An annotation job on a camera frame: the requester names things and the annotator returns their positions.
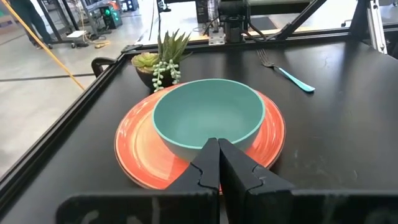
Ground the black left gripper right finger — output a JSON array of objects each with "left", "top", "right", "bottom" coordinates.
[{"left": 218, "top": 138, "right": 398, "bottom": 224}]

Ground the yellow cable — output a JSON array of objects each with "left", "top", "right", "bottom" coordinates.
[{"left": 1, "top": 0, "right": 86, "bottom": 91}]

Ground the black frame handle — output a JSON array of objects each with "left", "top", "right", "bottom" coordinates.
[{"left": 90, "top": 56, "right": 119, "bottom": 79}]

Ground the person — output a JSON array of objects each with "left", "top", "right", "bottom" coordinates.
[{"left": 8, "top": 0, "right": 54, "bottom": 50}]

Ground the fork with blue handle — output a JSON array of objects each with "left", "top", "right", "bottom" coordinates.
[{"left": 256, "top": 48, "right": 316, "bottom": 93}]

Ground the computer with green light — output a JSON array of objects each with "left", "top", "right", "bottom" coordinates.
[{"left": 98, "top": 1, "right": 124, "bottom": 30}]

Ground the silver aluminium post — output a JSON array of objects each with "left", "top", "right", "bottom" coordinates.
[{"left": 364, "top": 0, "right": 389, "bottom": 56}]

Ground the teal green bowl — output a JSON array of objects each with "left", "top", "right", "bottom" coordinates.
[{"left": 151, "top": 78, "right": 267, "bottom": 163}]

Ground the red orange plate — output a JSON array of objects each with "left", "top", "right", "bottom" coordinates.
[{"left": 113, "top": 83, "right": 287, "bottom": 191}]

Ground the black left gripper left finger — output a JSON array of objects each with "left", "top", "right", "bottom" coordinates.
[{"left": 55, "top": 138, "right": 221, "bottom": 224}]

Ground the black aluminium table frame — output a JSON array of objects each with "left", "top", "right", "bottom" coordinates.
[{"left": 0, "top": 21, "right": 398, "bottom": 224}]

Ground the silver metal bracket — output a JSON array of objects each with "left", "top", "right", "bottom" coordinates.
[{"left": 208, "top": 27, "right": 226, "bottom": 47}]

